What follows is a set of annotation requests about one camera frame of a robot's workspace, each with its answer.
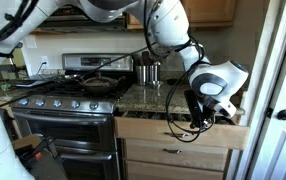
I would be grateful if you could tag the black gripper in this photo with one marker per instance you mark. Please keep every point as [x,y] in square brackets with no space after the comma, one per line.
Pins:
[209,110]

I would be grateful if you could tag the wooden spice drawer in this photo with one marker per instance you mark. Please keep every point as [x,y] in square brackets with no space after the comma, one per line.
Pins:
[143,130]

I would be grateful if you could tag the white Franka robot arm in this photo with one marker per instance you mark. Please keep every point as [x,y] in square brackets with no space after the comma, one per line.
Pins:
[169,23]

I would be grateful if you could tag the plain wooden cabinet drawer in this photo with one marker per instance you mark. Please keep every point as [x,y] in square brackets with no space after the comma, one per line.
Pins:
[169,171]

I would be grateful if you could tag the small black dish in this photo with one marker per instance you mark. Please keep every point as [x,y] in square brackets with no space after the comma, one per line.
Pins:
[174,82]

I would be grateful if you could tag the black door latch plate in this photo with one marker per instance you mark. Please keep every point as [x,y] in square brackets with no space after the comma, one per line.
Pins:
[269,112]

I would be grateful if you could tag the steel utensil holder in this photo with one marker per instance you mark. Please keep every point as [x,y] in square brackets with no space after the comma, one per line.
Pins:
[149,75]

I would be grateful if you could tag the dark cooking utensil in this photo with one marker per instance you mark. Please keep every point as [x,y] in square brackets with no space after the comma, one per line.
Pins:
[145,58]

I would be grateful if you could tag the silver range knob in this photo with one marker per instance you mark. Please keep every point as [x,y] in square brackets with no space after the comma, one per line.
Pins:
[94,105]
[40,102]
[57,103]
[23,101]
[75,104]

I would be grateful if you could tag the dark frying pan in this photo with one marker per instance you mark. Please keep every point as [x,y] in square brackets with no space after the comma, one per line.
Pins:
[98,85]

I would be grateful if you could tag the stainless steel gas range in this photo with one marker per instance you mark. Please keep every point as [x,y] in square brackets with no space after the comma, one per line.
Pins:
[66,133]

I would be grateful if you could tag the silver pan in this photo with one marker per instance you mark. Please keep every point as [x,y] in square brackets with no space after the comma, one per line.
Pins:
[68,78]

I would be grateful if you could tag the stainless steel microwave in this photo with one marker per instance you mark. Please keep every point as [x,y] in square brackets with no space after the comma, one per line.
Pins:
[83,23]

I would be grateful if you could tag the black equipment case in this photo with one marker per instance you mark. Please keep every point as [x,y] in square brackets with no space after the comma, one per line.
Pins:
[46,163]

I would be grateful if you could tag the grey flat tray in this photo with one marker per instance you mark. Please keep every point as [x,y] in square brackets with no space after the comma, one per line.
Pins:
[29,83]

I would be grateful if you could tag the brown cardboard box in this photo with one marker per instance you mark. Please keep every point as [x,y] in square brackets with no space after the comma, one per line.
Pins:
[24,141]

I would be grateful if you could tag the small green items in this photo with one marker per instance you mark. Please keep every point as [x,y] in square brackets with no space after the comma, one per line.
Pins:
[1,86]

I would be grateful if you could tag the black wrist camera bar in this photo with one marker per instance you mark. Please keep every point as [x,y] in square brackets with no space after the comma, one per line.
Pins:
[193,106]

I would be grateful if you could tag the white door frame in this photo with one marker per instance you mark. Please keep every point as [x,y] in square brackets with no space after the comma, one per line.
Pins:
[266,66]

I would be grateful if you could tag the wide wooden wall cabinet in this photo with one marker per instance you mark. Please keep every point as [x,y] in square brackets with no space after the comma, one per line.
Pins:
[213,11]

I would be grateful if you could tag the white wall outlet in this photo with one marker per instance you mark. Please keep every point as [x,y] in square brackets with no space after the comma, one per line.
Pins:
[45,60]

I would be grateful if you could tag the white switch plate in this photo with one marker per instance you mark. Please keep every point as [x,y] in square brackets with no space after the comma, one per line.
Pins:
[31,42]

